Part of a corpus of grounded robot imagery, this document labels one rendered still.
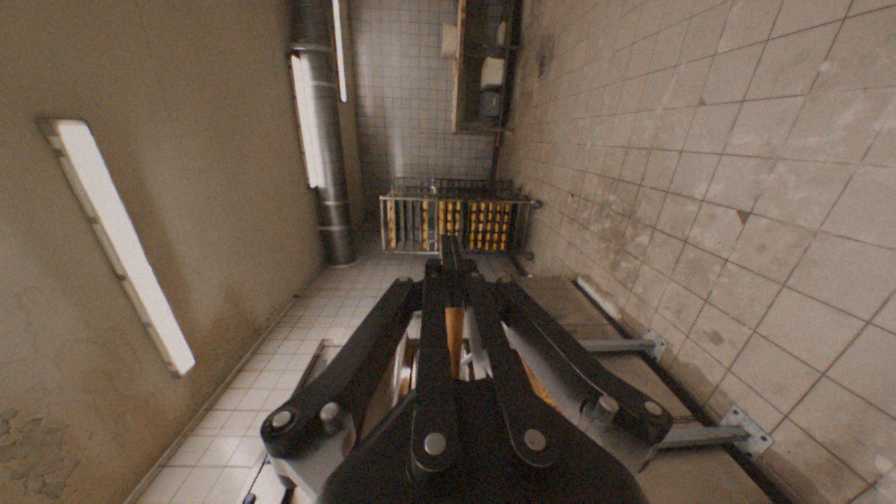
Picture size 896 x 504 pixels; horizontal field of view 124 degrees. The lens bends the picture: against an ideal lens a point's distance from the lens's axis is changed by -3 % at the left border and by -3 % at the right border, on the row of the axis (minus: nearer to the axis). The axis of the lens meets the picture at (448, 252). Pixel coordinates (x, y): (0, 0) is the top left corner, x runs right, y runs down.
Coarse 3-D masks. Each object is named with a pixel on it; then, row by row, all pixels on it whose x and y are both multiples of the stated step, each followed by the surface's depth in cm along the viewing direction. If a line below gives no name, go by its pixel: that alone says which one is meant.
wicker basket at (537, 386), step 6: (522, 360) 136; (528, 366) 132; (528, 372) 129; (534, 378) 126; (534, 384) 122; (540, 384) 122; (534, 390) 119; (540, 390) 120; (546, 390) 137; (546, 396) 116; (552, 402) 114; (558, 408) 123; (564, 414) 109
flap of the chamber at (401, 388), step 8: (408, 336) 204; (408, 344) 200; (408, 352) 195; (400, 360) 176; (408, 360) 191; (400, 368) 170; (408, 368) 187; (400, 376) 164; (408, 376) 184; (400, 384) 161; (408, 384) 180; (400, 392) 158
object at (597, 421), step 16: (608, 400) 8; (592, 416) 9; (608, 416) 8; (592, 432) 8; (608, 432) 8; (624, 432) 8; (608, 448) 8; (624, 448) 8; (640, 448) 8; (656, 448) 8; (624, 464) 7; (640, 464) 7
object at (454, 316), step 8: (448, 312) 31; (456, 312) 31; (448, 320) 31; (456, 320) 31; (448, 328) 31; (456, 328) 31; (448, 336) 32; (456, 336) 32; (448, 344) 32; (456, 344) 32; (456, 352) 33; (456, 360) 33; (456, 368) 34; (456, 376) 34
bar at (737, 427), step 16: (656, 336) 135; (656, 352) 135; (736, 416) 96; (672, 432) 92; (688, 432) 92; (704, 432) 92; (720, 432) 92; (736, 432) 92; (752, 432) 91; (752, 448) 91
